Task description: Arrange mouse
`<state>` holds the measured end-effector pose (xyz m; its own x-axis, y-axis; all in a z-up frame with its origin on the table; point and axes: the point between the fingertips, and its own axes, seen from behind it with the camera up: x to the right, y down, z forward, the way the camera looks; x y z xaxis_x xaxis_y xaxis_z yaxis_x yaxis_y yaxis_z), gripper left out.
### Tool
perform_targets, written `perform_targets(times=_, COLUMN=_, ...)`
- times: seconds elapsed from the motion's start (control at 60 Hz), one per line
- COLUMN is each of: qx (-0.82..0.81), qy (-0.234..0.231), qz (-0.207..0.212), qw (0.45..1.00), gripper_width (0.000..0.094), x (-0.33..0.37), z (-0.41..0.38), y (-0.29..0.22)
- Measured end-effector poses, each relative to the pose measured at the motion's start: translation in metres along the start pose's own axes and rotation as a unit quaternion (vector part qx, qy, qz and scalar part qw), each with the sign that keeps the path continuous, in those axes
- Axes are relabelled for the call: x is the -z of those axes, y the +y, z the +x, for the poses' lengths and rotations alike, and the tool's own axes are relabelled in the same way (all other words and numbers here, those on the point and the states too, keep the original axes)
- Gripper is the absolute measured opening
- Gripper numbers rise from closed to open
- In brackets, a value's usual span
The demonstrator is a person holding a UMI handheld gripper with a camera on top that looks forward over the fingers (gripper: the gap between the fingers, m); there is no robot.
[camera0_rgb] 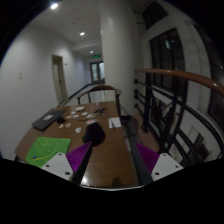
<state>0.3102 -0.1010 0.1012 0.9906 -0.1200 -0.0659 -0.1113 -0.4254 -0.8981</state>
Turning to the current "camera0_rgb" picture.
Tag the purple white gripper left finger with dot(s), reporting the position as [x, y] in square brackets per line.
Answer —
[70, 166]

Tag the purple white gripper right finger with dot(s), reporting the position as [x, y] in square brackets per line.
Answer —
[158, 165]

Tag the green mouse pad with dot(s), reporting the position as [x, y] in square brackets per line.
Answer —
[45, 148]

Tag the white seashell near mouse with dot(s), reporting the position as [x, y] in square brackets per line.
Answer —
[78, 130]

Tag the small black round object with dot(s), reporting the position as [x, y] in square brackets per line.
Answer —
[60, 120]

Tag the dark grey laptop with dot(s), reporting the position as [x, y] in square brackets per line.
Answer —
[47, 119]

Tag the white box on table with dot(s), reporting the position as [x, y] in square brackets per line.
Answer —
[80, 108]

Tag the white notepad with pen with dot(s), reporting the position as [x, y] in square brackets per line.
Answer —
[114, 122]

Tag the black eyeglasses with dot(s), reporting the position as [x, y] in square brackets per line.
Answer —
[100, 110]

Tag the wooden door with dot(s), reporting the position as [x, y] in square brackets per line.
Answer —
[59, 78]

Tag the black metal railing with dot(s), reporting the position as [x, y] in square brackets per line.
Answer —
[163, 114]

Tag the wooden chair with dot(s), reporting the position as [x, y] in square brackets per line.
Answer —
[104, 92]

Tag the wooden stair handrail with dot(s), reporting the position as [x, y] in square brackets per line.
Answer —
[202, 80]

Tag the glass double door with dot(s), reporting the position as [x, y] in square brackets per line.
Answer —
[97, 72]

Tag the green exit sign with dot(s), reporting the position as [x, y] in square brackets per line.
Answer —
[96, 56]

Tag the dark framed window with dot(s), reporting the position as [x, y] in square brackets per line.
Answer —
[167, 53]

